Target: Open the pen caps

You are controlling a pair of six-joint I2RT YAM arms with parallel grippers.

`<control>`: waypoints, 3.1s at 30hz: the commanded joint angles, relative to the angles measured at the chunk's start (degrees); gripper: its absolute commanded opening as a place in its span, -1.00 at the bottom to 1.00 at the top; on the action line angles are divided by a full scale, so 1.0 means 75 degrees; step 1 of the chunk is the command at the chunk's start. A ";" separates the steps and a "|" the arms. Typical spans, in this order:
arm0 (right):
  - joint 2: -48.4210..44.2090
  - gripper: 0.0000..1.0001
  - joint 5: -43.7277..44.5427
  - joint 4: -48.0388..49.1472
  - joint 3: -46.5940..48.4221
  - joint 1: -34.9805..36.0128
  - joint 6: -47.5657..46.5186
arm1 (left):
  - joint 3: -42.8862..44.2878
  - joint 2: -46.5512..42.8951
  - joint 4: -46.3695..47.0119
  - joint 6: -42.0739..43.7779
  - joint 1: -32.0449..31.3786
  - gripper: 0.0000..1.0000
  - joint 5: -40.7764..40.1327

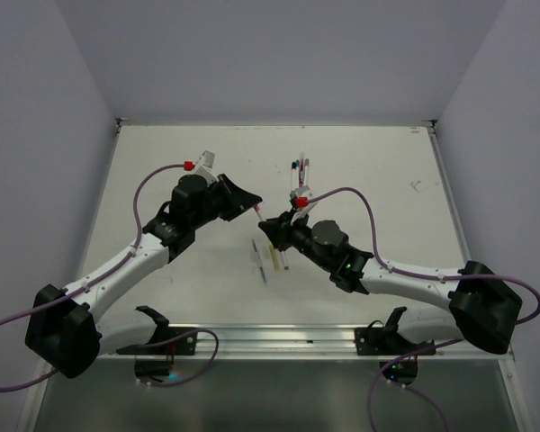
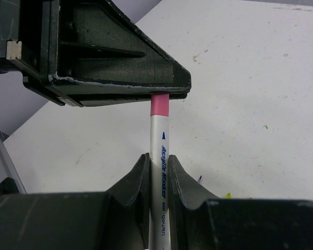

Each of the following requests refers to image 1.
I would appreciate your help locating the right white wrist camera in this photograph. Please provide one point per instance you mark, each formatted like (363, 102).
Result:
(300, 199)

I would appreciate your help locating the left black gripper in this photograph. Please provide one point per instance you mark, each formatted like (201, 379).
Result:
(235, 198)

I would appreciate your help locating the yellow pen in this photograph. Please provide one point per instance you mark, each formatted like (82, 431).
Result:
(275, 258)

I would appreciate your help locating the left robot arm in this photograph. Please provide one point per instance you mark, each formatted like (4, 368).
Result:
(68, 327)

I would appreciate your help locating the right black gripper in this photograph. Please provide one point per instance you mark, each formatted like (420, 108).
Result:
(280, 230)

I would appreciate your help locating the pink capped white pen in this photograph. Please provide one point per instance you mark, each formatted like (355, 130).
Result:
(259, 213)

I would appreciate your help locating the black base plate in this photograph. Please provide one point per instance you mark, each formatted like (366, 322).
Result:
(180, 342)
(377, 342)

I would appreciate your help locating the aluminium mounting rail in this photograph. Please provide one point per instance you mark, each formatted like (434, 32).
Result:
(298, 342)

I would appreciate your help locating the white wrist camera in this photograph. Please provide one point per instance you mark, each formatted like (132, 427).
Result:
(202, 167)
(300, 199)

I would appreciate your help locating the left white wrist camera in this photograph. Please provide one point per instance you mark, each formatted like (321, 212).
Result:
(202, 167)

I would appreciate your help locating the magenta pen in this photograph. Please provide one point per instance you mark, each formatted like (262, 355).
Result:
(301, 169)

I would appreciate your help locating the black capped white pen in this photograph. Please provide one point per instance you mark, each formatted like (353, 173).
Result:
(293, 176)

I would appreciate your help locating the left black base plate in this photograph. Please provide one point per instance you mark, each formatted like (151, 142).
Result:
(180, 342)

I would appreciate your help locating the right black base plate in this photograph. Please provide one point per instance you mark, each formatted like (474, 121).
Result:
(377, 342)

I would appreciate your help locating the teal capped white pen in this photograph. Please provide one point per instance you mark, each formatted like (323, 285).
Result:
(297, 173)

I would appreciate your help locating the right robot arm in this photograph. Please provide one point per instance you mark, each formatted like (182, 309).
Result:
(470, 304)

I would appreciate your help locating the brown capped white pen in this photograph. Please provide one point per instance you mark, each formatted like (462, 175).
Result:
(285, 261)

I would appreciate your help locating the dark purple pen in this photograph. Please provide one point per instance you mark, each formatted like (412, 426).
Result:
(259, 262)

